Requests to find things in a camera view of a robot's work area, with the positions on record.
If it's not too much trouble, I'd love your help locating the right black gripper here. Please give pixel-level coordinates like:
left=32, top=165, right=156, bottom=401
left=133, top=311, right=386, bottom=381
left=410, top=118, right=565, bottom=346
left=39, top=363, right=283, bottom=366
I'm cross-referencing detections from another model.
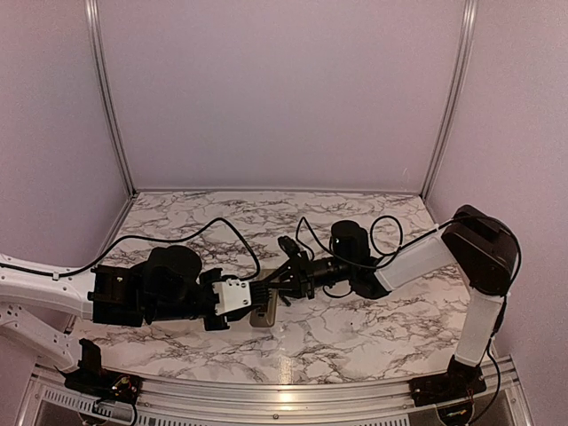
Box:
left=262, top=250, right=354, bottom=299

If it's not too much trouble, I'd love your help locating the white remote control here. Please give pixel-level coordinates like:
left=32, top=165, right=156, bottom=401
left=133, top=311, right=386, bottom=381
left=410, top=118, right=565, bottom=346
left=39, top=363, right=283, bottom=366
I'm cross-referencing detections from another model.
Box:
left=249, top=269, right=278, bottom=328

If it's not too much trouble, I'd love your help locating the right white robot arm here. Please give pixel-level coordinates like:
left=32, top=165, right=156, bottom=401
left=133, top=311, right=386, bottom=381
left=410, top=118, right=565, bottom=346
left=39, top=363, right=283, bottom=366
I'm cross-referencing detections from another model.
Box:
left=261, top=205, right=522, bottom=398

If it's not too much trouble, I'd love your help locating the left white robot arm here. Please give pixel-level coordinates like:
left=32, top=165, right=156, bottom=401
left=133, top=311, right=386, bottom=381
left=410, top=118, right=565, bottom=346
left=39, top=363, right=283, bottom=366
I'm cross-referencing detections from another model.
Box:
left=1, top=246, right=271, bottom=330

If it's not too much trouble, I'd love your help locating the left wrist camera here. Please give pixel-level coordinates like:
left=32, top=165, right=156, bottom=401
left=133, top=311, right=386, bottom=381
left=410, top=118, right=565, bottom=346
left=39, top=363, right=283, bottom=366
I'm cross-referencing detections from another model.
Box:
left=212, top=279, right=250, bottom=316

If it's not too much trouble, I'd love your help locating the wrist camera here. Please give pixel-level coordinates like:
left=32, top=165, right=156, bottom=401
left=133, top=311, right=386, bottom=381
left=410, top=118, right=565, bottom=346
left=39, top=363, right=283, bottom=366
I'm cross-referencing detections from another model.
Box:
left=278, top=235, right=301, bottom=258
left=212, top=279, right=250, bottom=316

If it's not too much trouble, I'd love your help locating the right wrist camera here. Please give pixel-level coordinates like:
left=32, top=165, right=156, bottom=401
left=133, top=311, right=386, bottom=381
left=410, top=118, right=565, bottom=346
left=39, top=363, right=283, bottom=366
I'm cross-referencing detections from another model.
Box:
left=278, top=235, right=301, bottom=258

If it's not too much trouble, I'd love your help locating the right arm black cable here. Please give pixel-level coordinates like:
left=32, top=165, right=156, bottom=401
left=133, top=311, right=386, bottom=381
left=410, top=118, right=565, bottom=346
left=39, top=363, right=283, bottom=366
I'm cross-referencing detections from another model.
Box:
left=295, top=210, right=523, bottom=303

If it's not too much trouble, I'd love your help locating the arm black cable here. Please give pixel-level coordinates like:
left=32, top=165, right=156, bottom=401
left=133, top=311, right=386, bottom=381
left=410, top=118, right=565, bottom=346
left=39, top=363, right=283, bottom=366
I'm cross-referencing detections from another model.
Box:
left=0, top=217, right=262, bottom=285
left=295, top=210, right=523, bottom=303

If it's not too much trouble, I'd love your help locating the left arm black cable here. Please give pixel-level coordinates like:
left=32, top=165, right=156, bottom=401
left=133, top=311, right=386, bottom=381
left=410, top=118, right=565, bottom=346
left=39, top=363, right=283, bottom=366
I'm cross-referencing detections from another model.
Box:
left=0, top=217, right=262, bottom=285

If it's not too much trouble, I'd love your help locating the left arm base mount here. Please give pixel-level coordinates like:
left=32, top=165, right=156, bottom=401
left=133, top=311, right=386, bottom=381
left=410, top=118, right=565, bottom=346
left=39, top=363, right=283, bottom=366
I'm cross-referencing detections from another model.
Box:
left=62, top=369, right=142, bottom=405

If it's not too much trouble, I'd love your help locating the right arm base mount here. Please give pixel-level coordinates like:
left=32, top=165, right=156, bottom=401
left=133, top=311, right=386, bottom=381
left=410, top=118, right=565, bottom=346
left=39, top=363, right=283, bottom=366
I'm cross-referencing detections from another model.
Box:
left=409, top=372, right=487, bottom=406

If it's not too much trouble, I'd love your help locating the front aluminium rail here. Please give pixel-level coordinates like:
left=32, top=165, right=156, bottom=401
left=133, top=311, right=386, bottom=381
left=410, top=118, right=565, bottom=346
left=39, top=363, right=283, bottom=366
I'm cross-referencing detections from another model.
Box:
left=16, top=357, right=535, bottom=425

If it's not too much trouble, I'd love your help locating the right aluminium frame post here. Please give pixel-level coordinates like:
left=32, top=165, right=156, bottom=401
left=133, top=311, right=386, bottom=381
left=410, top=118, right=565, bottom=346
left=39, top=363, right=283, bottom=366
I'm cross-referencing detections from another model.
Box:
left=420, top=0, right=478, bottom=204

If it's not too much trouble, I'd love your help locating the aluminium frame post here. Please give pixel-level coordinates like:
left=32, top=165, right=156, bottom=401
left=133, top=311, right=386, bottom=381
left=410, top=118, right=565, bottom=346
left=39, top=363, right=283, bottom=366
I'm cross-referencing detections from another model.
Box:
left=84, top=0, right=137, bottom=198
left=420, top=0, right=478, bottom=204

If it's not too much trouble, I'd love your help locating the left aluminium frame post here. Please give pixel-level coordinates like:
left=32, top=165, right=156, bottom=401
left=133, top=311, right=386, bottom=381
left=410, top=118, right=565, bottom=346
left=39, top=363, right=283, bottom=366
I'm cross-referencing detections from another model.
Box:
left=84, top=0, right=137, bottom=198

